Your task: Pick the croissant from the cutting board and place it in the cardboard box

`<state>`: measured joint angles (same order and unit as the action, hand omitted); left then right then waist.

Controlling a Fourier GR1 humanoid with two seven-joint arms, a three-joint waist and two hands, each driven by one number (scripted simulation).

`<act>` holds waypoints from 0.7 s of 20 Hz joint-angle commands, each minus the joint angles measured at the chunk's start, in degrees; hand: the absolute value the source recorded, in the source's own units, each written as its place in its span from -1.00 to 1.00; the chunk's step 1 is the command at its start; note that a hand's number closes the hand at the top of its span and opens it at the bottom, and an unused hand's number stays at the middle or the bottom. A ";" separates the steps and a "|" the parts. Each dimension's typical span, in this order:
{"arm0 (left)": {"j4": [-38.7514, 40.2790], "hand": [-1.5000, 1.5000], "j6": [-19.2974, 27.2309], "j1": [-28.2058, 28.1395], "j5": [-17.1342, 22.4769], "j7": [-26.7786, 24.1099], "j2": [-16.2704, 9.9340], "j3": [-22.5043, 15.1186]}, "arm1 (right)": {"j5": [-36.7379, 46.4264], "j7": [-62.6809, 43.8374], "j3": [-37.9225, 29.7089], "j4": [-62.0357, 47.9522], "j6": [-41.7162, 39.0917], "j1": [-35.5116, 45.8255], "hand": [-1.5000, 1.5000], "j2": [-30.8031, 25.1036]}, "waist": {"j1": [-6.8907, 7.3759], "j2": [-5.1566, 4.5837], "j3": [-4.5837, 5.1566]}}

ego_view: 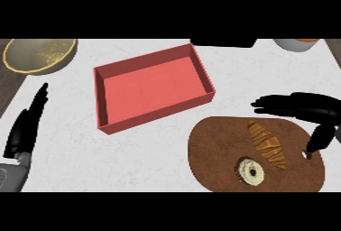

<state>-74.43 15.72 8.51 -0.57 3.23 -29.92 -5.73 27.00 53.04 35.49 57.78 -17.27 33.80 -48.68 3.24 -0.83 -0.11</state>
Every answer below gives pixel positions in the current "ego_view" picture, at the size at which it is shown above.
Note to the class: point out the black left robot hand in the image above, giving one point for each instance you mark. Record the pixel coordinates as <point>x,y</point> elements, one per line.
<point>23,130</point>

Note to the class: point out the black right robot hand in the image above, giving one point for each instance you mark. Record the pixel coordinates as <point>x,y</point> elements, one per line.
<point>307,109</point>

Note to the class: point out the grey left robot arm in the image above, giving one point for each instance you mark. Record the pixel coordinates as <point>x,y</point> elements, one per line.
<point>14,174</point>

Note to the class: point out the golden brown croissant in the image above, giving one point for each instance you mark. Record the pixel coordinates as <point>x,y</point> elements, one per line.
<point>267,143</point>

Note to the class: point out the brown oval cutting board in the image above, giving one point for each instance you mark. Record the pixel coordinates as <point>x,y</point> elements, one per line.
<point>222,150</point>

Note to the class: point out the red cardboard box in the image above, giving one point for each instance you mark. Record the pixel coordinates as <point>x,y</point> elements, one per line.
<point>152,87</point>

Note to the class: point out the white cup with orange contents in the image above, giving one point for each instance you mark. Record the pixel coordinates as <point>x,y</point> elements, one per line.
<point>298,44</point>

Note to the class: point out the cream frosted donut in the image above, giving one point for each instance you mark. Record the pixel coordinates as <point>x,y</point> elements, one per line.
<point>252,172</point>

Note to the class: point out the yellow rimmed olive bowl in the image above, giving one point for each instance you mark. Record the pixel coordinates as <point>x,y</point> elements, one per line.
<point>38,55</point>

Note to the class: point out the black appliance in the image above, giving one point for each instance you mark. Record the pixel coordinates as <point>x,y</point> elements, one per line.
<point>222,42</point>

